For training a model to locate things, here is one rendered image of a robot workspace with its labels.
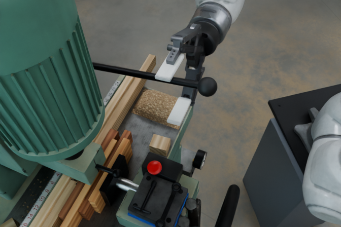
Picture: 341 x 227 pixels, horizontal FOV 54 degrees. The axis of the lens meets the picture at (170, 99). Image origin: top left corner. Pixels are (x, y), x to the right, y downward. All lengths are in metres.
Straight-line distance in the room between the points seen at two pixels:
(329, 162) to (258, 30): 1.69
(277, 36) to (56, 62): 2.18
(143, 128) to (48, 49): 0.53
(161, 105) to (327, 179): 0.46
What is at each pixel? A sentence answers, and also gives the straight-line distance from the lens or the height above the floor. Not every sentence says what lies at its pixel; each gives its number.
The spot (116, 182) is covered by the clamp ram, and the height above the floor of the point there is 0.96.
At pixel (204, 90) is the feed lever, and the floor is 1.21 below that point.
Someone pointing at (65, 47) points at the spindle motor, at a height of 1.37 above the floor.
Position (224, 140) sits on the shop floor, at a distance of 1.92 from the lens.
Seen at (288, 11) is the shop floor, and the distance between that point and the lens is 2.74.
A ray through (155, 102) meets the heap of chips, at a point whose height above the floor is 0.94.
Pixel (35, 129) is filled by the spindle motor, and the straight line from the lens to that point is 0.50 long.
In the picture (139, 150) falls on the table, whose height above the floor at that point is 0.90.
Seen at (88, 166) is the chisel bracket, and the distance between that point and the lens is 0.71.
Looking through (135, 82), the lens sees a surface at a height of 0.94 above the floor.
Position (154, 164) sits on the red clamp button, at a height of 1.02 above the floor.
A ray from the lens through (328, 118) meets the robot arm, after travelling 1.09.
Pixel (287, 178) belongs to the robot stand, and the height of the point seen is 0.51.
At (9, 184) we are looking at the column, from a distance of 0.95.
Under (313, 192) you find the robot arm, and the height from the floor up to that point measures 0.80.
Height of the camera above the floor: 1.66
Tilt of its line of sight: 55 degrees down
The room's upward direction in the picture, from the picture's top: straight up
